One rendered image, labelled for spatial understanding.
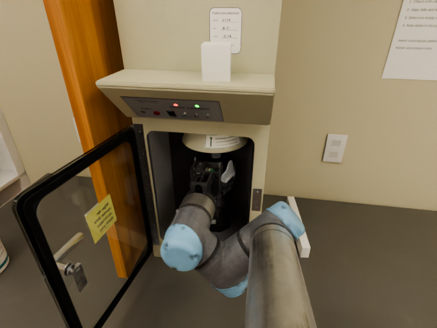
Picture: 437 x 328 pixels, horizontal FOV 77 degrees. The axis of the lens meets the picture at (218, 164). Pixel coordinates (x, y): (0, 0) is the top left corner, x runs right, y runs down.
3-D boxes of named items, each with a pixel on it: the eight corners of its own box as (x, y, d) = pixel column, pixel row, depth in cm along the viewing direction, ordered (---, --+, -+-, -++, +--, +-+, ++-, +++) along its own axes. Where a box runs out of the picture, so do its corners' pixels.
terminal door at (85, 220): (153, 249, 83) (133, 124, 64) (81, 355, 58) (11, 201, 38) (151, 248, 84) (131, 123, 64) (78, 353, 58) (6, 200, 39)
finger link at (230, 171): (243, 154, 76) (225, 168, 69) (242, 173, 79) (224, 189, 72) (233, 151, 77) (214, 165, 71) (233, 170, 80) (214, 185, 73)
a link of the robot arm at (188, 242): (181, 282, 51) (147, 253, 49) (196, 239, 61) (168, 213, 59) (211, 266, 48) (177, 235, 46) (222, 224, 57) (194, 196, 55)
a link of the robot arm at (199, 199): (212, 233, 59) (175, 228, 60) (216, 219, 63) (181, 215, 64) (211, 205, 56) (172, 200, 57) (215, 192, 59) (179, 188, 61)
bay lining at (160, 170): (183, 192, 104) (176, 100, 87) (252, 200, 101) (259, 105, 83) (160, 239, 83) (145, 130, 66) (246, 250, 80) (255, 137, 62)
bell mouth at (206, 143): (191, 124, 84) (190, 107, 81) (250, 128, 81) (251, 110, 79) (173, 150, 69) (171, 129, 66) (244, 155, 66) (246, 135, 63)
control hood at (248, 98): (130, 113, 65) (122, 68, 60) (271, 122, 60) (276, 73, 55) (104, 132, 55) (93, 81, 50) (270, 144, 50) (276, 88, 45)
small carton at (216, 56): (204, 75, 54) (203, 41, 51) (230, 75, 54) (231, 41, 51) (201, 81, 49) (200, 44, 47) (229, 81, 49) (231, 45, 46)
